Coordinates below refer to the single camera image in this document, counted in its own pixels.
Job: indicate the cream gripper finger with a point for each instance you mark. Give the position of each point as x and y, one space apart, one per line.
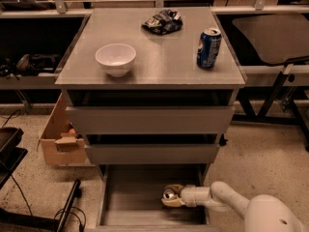
176 188
172 201

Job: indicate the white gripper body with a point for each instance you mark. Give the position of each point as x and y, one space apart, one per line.
188 194

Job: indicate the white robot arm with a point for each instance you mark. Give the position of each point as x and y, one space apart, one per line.
262 213

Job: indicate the open bottom drawer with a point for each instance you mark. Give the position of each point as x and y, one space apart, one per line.
131 200

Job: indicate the middle grey drawer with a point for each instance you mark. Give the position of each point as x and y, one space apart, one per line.
151 148

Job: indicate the grey drawer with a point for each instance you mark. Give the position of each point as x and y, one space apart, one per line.
149 119
151 148

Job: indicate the grey drawer cabinet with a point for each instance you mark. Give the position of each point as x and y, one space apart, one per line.
164 72

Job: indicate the top grey drawer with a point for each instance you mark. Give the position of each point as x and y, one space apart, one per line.
149 119

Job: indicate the blue pepsi can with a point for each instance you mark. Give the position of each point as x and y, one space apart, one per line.
208 48

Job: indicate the cardboard box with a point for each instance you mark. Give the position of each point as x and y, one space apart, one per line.
59 141

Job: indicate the white ceramic bowl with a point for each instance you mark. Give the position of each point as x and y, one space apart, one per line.
116 59

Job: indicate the black crumpled chip bag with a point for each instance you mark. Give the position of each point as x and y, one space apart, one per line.
164 22

